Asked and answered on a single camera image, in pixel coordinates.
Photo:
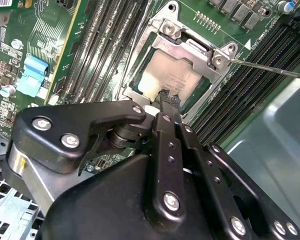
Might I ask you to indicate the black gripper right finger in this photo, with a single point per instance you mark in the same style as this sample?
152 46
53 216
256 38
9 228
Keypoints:
230 195

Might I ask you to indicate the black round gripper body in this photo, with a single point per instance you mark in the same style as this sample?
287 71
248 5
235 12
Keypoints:
102 205

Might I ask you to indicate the silver topped CPU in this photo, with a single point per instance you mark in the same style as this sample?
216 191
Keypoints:
170 72

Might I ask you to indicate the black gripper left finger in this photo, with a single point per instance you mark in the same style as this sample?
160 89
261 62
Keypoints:
65 117

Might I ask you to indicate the metal socket cover frame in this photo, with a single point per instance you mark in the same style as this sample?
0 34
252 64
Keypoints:
190 57

